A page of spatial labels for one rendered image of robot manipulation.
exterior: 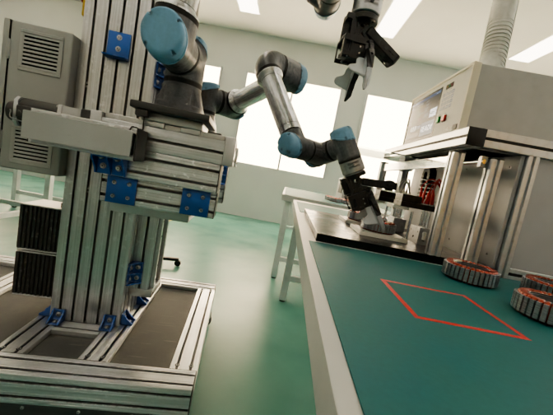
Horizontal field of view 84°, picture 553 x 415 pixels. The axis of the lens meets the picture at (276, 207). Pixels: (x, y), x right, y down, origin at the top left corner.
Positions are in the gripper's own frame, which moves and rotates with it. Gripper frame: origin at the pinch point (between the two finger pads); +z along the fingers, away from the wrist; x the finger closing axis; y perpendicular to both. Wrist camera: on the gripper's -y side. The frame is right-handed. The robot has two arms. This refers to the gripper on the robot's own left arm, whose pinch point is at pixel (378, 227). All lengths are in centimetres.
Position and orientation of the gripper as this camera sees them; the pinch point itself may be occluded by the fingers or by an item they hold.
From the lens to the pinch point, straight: 108.4
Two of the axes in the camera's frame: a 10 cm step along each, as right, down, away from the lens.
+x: -0.4, 1.1, -9.9
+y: -9.4, 3.3, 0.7
